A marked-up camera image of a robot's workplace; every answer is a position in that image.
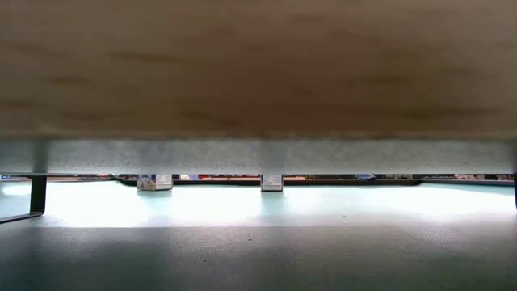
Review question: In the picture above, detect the blue cereal box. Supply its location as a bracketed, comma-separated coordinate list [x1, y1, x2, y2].
[260, 174, 284, 192]
[136, 174, 174, 192]

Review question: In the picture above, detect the wooden shelf with black legs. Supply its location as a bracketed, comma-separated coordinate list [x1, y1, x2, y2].
[0, 0, 517, 225]

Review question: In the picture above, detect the green table mat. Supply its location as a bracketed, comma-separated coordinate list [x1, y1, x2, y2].
[0, 180, 517, 291]

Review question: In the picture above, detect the black metal table frame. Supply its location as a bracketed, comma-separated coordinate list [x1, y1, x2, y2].
[111, 177, 516, 188]

